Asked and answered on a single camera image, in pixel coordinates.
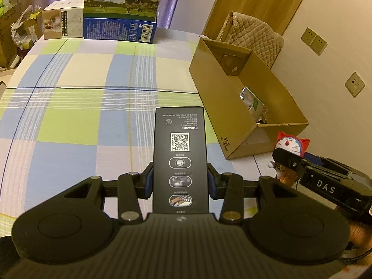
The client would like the blue milk carton box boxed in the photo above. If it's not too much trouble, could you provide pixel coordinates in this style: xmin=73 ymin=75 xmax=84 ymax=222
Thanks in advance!
xmin=83 ymin=0 xmax=160 ymax=43

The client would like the cardboard box with tissues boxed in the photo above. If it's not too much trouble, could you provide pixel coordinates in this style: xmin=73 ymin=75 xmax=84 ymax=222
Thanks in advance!
xmin=1 ymin=0 xmax=43 ymax=67

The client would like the white small carton box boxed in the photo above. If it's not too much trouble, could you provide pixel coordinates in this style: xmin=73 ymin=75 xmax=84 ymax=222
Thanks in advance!
xmin=42 ymin=0 xmax=84 ymax=40

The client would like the brown cardboard box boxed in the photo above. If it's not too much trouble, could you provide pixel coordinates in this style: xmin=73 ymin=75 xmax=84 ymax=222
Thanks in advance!
xmin=189 ymin=38 xmax=308 ymax=160

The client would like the beige quilted bag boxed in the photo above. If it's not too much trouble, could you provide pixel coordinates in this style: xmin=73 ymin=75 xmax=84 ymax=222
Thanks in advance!
xmin=216 ymin=11 xmax=284 ymax=68

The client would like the wall power socket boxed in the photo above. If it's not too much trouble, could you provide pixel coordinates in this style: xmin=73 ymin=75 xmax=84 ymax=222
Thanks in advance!
xmin=345 ymin=72 xmax=366 ymax=98

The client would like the silver foil tea pouch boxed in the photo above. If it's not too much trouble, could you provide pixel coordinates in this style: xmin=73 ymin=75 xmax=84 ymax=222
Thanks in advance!
xmin=239 ymin=86 xmax=268 ymax=123

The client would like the checkered bed sheet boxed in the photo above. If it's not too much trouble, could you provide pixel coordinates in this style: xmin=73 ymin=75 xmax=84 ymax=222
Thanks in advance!
xmin=0 ymin=27 xmax=280 ymax=238

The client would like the black product box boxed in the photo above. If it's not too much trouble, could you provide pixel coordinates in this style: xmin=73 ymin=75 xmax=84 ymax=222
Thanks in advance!
xmin=153 ymin=106 xmax=209 ymax=214

